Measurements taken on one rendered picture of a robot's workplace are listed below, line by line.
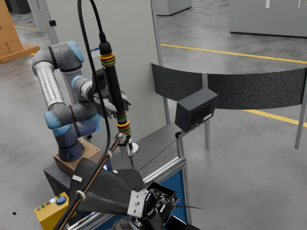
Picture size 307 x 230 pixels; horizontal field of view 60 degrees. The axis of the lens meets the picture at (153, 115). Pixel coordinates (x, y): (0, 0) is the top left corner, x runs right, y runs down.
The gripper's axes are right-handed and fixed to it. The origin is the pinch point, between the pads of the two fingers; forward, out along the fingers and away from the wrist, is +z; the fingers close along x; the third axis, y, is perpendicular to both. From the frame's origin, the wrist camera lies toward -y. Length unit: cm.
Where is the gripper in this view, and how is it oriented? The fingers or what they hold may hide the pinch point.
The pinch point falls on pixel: (121, 104)
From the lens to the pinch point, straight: 85.2
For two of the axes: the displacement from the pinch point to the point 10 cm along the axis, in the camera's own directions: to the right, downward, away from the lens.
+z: 6.1, 3.3, -7.2
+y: 1.4, 8.5, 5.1
